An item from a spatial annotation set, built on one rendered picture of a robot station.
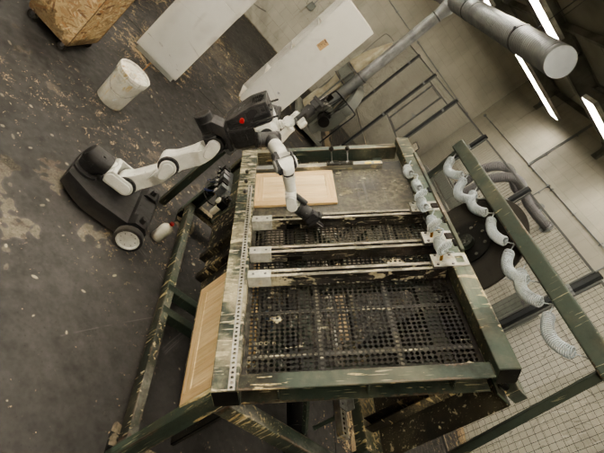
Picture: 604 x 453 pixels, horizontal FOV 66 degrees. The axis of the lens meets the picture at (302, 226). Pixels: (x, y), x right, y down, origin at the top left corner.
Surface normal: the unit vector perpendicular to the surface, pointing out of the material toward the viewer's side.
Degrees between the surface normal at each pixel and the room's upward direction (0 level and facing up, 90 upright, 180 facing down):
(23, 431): 0
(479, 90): 90
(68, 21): 90
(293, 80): 90
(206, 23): 90
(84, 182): 0
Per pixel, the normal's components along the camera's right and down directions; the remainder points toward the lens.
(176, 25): 0.00, 0.55
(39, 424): 0.76, -0.54
